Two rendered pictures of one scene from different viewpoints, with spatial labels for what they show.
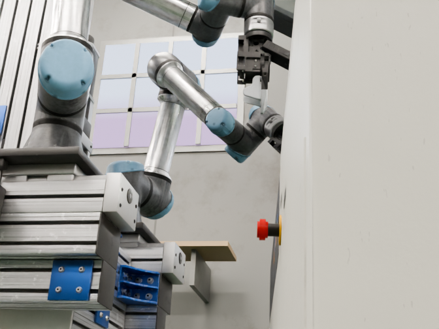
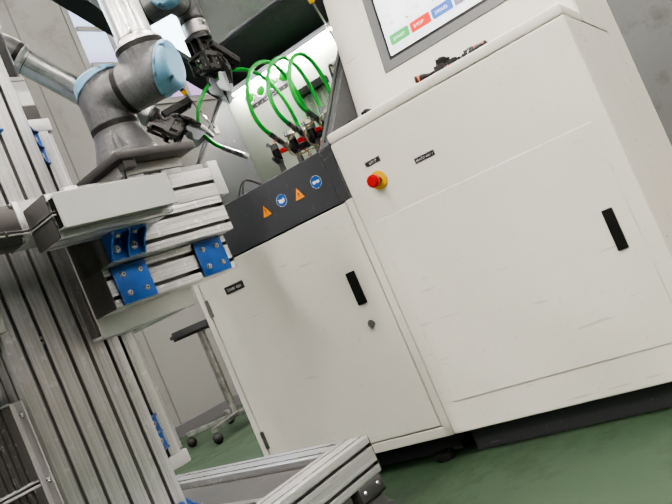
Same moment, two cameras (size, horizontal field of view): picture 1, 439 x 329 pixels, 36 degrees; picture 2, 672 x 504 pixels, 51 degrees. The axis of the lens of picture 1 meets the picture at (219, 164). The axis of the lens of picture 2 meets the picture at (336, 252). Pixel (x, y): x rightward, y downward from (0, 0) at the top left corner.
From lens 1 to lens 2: 1.68 m
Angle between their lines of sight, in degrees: 63
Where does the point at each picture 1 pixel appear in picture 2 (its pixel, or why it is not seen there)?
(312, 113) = (607, 113)
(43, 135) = (137, 133)
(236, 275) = not seen: outside the picture
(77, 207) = (201, 194)
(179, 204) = not seen: outside the picture
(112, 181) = (213, 168)
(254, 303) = not seen: outside the picture
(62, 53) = (170, 53)
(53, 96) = (163, 94)
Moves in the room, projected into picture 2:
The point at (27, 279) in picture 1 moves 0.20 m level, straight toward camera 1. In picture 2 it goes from (180, 266) to (254, 232)
